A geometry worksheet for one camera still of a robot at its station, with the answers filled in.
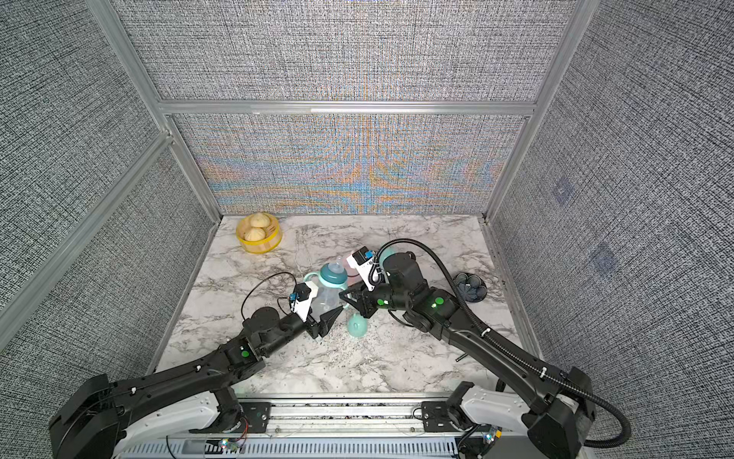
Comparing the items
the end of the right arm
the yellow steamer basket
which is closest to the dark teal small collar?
the end of the right arm

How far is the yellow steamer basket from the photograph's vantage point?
1083mm

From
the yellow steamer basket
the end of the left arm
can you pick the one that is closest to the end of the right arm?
the end of the left arm
